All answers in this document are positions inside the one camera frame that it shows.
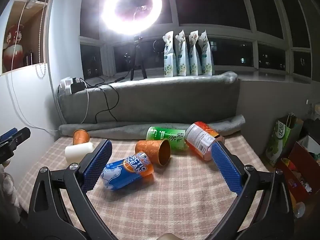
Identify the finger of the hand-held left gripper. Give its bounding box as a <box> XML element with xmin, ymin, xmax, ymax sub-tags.
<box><xmin>0</xmin><ymin>128</ymin><xmax>18</xmax><ymax>145</ymax></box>
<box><xmin>0</xmin><ymin>127</ymin><xmax>31</xmax><ymax>165</ymax></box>

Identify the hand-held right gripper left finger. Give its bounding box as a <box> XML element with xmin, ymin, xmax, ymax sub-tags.
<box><xmin>27</xmin><ymin>139</ymin><xmax>113</xmax><ymax>240</ymax></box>

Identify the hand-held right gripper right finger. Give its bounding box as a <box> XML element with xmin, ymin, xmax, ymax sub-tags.
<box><xmin>211</xmin><ymin>141</ymin><xmax>297</xmax><ymax>240</ymax></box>

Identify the orange patterned paper cup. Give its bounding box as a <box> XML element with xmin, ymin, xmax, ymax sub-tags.
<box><xmin>135</xmin><ymin>139</ymin><xmax>172</xmax><ymax>167</ymax></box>

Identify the white plastic cup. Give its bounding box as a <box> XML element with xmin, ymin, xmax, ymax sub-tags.
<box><xmin>65</xmin><ymin>142</ymin><xmax>95</xmax><ymax>164</ymax></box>

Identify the small orange paper cup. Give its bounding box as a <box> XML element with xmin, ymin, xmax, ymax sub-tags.
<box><xmin>73</xmin><ymin>129</ymin><xmax>90</xmax><ymax>146</ymax></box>

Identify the blue Arctic Ocean can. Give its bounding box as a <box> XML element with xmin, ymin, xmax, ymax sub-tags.
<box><xmin>100</xmin><ymin>152</ymin><xmax>154</xmax><ymax>191</ymax></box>

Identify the orange label drink bottle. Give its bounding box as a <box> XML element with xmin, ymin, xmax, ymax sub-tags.
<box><xmin>185</xmin><ymin>121</ymin><xmax>225</xmax><ymax>161</ymax></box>

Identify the rolled grey blanket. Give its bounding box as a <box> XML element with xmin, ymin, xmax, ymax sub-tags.
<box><xmin>59</xmin><ymin>114</ymin><xmax>247</xmax><ymax>140</ymax></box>

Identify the pale cloth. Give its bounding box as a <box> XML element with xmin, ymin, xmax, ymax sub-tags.
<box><xmin>0</xmin><ymin>166</ymin><xmax>20</xmax><ymax>223</ymax></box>

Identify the checked pink cloth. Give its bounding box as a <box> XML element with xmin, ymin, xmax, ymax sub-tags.
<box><xmin>15</xmin><ymin>132</ymin><xmax>275</xmax><ymax>240</ymax></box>

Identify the green paper bag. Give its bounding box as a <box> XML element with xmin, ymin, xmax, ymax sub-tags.
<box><xmin>265</xmin><ymin>115</ymin><xmax>304</xmax><ymax>168</ymax></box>

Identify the green tea bottle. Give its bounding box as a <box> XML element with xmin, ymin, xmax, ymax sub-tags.
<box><xmin>146</xmin><ymin>126</ymin><xmax>189</xmax><ymax>152</ymax></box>

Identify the white power strip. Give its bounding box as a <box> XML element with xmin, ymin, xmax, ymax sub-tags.
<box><xmin>60</xmin><ymin>77</ymin><xmax>83</xmax><ymax>95</ymax></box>

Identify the red cardboard box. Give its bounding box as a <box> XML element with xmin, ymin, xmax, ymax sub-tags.
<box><xmin>277</xmin><ymin>135</ymin><xmax>320</xmax><ymax>203</ymax></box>

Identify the black charger plug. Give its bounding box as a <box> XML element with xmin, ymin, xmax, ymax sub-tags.
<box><xmin>71</xmin><ymin>82</ymin><xmax>87</xmax><ymax>93</ymax></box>

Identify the red figurine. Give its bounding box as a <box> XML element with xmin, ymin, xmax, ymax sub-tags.
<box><xmin>2</xmin><ymin>24</ymin><xmax>25</xmax><ymax>72</ymax></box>

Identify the grey plush blanket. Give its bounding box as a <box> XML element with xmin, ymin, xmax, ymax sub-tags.
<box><xmin>58</xmin><ymin>71</ymin><xmax>239</xmax><ymax>125</ymax></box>

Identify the white green standing pouch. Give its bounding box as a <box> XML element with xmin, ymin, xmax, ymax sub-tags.
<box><xmin>164</xmin><ymin>31</ymin><xmax>177</xmax><ymax>77</ymax></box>
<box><xmin>175</xmin><ymin>29</ymin><xmax>190</xmax><ymax>77</ymax></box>
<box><xmin>188</xmin><ymin>31</ymin><xmax>202</xmax><ymax>76</ymax></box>
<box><xmin>198</xmin><ymin>30</ymin><xmax>213</xmax><ymax>76</ymax></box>

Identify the black tripod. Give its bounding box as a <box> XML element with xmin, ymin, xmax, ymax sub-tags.
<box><xmin>124</xmin><ymin>34</ymin><xmax>148</xmax><ymax>81</ymax></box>

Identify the long white wall cable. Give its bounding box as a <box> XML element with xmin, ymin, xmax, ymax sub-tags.
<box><xmin>6</xmin><ymin>0</ymin><xmax>59</xmax><ymax>132</ymax></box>

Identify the black cable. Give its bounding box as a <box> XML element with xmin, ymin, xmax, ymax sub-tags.
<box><xmin>84</xmin><ymin>76</ymin><xmax>133</xmax><ymax>124</ymax></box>

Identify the white bead cord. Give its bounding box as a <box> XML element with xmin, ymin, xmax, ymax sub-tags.
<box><xmin>35</xmin><ymin>5</ymin><xmax>48</xmax><ymax>78</ymax></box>

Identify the wooden wall shelf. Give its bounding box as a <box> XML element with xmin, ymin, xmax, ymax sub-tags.
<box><xmin>0</xmin><ymin>0</ymin><xmax>49</xmax><ymax>77</ymax></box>

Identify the ring light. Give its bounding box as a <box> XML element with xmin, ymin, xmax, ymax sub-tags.
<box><xmin>101</xmin><ymin>0</ymin><xmax>163</xmax><ymax>36</ymax></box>

